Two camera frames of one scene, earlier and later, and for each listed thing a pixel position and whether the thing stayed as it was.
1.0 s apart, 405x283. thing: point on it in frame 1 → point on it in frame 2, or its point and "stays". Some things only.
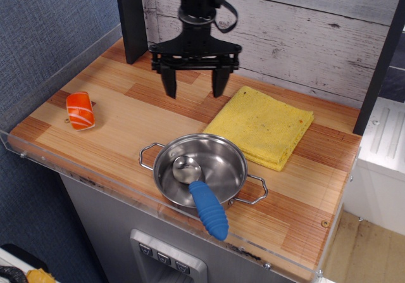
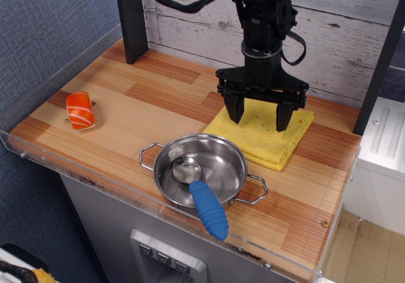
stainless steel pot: x=223 y=166 stays
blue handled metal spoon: x=187 y=169 stays
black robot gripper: x=195 y=49 → x=262 y=78
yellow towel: x=267 y=127 stays
